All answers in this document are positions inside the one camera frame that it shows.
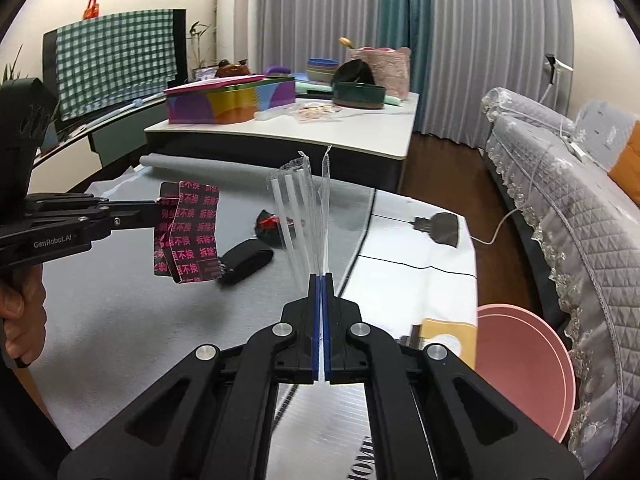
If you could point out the small yellow item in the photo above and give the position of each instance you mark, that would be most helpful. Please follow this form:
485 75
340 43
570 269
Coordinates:
344 42

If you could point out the black pink printed wrapper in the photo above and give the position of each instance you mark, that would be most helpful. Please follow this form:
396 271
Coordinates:
192 230

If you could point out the green potted plant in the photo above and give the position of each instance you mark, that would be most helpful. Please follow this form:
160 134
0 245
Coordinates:
12 67

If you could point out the person's left hand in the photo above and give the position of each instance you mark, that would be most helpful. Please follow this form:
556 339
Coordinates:
22 320

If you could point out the pale blue rod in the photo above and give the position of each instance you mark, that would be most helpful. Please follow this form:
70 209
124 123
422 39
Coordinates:
117 112

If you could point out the brown teapot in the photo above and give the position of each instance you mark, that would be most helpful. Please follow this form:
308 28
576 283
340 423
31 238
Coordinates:
231 69

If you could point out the black red small item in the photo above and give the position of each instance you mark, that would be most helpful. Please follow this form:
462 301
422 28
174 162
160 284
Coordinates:
267 222

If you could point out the yellow paper envelope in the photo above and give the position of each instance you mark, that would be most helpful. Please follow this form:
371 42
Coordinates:
440 332

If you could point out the white standing air conditioner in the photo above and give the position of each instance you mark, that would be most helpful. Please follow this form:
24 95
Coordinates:
242 10

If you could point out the television cabinet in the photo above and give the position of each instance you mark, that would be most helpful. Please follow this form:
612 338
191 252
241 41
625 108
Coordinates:
115 136

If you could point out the black television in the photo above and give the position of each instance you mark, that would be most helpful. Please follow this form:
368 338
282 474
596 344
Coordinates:
183 40

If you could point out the mint green folded mat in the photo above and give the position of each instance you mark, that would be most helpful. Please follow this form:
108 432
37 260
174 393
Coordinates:
315 88

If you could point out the grey curtain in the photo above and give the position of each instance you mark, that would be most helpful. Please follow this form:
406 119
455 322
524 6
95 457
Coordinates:
320 10
500 45

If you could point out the colourful tin box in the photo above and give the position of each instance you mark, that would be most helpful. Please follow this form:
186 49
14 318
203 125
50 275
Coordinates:
225 102

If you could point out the green checked cloth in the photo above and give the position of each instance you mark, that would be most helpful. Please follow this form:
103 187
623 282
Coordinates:
115 60

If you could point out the white power strip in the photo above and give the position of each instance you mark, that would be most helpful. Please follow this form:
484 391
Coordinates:
577 151

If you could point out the clear snack packets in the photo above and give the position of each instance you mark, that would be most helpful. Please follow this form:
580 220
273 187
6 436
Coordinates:
315 111

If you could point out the grey quilted sofa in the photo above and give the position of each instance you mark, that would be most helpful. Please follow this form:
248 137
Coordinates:
575 240

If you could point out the white printed table cover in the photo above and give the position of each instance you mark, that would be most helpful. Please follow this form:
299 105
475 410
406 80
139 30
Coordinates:
400 285

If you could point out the white coffee table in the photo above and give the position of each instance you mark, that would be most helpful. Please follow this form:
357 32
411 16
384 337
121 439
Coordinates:
310 137

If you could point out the stacked plastic bowls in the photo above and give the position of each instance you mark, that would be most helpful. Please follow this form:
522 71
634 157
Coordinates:
321 70

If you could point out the white floor lamp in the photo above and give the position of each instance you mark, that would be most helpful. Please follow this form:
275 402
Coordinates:
556 63

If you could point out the purple plastic item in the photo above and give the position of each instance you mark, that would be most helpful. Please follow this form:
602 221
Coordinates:
277 69

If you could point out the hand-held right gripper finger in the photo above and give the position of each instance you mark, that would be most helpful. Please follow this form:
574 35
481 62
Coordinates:
326 330
316 320

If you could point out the teal curtain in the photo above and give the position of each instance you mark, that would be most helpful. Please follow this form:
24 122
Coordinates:
410 35

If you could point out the bamboo plant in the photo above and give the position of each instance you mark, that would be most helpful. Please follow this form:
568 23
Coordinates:
199 42

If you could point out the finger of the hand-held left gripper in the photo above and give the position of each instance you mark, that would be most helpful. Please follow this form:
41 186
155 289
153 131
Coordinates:
135 215

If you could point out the pink lace basket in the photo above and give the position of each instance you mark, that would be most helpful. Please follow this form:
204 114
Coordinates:
387 70

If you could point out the clear plastic wrapper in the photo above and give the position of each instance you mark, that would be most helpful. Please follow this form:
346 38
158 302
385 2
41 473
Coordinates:
300 210

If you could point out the black round lid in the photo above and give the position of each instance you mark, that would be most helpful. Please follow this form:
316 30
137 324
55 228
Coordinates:
352 72

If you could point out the small photo frame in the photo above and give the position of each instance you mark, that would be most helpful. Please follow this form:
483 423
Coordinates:
204 74

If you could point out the orange cushion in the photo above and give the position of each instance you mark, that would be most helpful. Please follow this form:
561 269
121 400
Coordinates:
627 165

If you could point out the pink plastic bucket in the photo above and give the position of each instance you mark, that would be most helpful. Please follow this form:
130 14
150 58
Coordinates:
520 360

